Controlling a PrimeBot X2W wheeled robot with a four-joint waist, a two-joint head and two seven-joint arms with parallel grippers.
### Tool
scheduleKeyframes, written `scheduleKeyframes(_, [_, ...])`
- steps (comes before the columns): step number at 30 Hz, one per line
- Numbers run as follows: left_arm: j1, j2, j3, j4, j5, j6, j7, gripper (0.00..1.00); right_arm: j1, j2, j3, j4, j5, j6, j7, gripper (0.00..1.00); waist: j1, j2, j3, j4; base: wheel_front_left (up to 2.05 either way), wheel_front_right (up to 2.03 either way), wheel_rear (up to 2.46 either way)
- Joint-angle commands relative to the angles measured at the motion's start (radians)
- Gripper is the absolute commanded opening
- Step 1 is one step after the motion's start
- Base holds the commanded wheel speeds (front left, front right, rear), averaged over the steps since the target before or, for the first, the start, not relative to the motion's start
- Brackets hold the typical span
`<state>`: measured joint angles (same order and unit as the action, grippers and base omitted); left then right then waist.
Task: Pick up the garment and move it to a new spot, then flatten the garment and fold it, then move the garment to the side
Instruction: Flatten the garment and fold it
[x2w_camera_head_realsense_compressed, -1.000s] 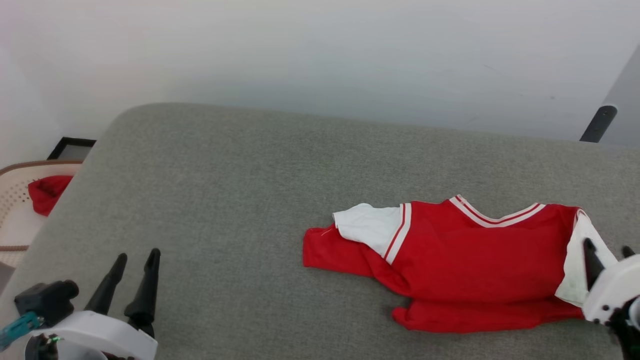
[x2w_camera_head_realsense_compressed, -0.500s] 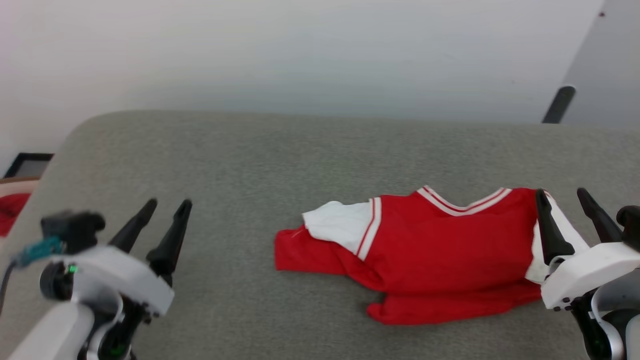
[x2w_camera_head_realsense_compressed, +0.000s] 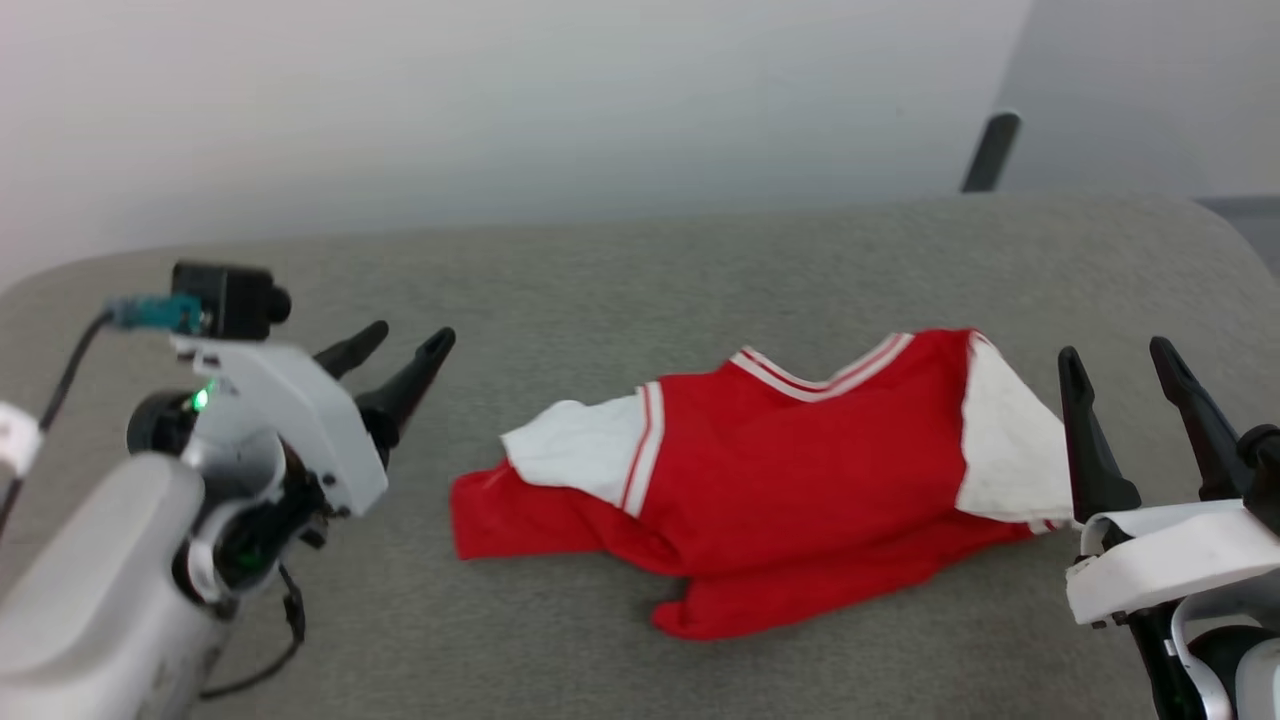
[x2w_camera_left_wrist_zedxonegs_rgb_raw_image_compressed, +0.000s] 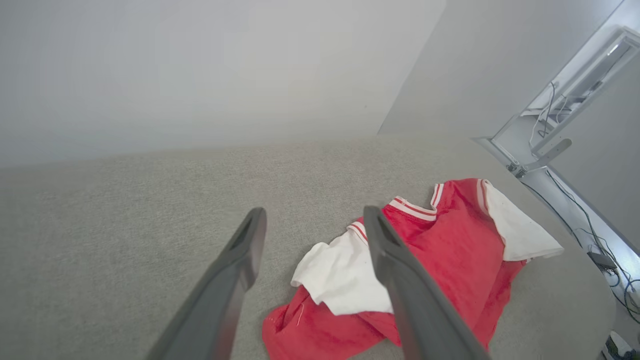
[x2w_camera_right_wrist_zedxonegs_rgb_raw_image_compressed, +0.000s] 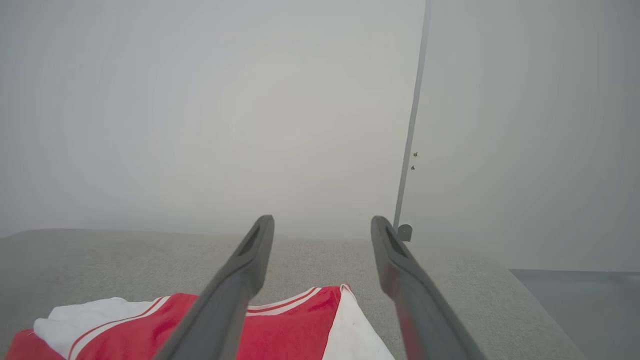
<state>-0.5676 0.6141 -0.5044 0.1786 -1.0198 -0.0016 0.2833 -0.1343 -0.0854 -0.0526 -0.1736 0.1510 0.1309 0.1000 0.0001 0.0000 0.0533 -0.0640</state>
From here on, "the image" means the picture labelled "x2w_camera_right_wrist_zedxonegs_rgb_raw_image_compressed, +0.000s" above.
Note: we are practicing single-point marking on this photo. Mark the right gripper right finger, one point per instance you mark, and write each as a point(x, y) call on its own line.
point(420, 310)

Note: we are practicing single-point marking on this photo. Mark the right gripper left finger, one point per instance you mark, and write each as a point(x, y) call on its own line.
point(225, 310)

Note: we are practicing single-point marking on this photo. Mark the red and white jersey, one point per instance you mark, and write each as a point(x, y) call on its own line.
point(300, 330)

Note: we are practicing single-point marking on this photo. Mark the dark rounded door stop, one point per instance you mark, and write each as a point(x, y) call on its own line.
point(404, 233)

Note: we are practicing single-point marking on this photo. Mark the light grey door panel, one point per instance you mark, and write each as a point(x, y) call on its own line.
point(525, 125)

